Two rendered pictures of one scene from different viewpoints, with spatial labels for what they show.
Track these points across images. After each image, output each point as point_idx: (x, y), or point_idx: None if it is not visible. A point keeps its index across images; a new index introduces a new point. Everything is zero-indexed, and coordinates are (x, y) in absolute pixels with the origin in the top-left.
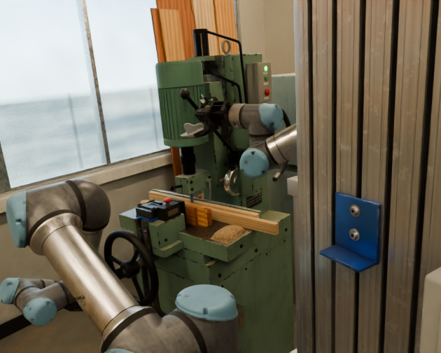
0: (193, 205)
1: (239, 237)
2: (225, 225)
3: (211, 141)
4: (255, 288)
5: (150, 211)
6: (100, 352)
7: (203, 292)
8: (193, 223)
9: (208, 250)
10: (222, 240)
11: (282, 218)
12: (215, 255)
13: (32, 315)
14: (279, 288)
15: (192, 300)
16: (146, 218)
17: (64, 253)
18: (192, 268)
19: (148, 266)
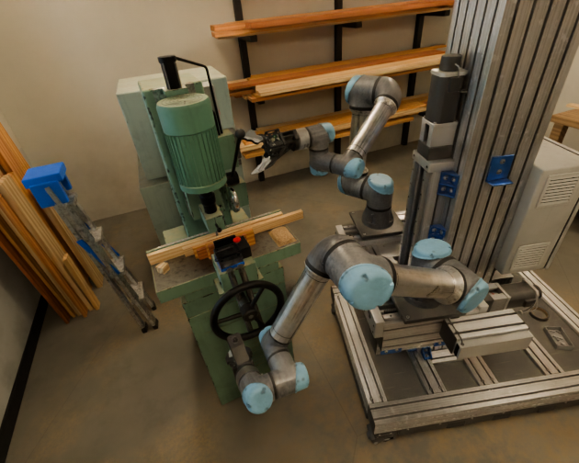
0: (240, 233)
1: (290, 232)
2: (263, 233)
3: None
4: None
5: (240, 255)
6: (131, 447)
7: (429, 245)
8: None
9: (282, 254)
10: (290, 241)
11: (244, 212)
12: (289, 254)
13: (308, 380)
14: None
15: (438, 250)
16: (237, 264)
17: (413, 276)
18: (266, 279)
19: (279, 292)
